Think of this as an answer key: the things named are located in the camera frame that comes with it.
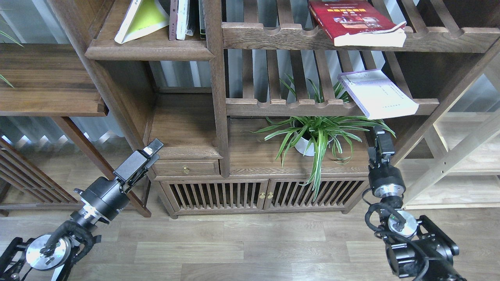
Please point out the white plant pot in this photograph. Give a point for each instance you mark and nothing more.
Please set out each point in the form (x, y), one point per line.
(304, 147)

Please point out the pale lavender cover book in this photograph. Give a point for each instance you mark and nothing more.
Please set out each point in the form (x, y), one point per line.
(376, 95)

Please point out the spider plant green leaves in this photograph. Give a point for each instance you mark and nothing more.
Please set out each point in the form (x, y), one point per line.
(320, 133)

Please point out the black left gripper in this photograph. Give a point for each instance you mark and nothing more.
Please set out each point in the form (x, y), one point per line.
(104, 199)

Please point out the yellow green cover book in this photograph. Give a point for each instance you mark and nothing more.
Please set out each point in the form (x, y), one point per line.
(142, 18)

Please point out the white spine upright book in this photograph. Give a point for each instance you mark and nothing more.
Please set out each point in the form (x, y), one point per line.
(185, 19)

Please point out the red cover book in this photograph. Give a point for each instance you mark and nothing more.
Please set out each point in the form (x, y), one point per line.
(357, 23)

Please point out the dark wooden side table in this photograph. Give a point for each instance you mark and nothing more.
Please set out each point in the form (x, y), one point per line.
(48, 80)

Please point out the brass drawer knob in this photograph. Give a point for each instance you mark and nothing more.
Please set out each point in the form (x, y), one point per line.
(185, 169)

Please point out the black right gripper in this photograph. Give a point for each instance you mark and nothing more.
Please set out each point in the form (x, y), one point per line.
(385, 179)

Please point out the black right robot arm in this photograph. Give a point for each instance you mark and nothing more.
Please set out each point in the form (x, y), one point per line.
(415, 247)

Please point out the light wooden shelf frame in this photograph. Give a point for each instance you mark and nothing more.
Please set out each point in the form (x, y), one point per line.
(463, 171)

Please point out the brown spine upright book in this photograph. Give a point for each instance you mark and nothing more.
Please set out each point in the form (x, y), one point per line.
(172, 26)

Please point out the dark green upright book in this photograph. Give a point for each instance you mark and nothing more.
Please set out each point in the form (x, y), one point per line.
(202, 29)

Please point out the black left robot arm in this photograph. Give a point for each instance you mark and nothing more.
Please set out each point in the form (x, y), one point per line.
(59, 250)

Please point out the dark wooden bookshelf cabinet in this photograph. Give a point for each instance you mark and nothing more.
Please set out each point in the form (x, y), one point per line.
(204, 99)

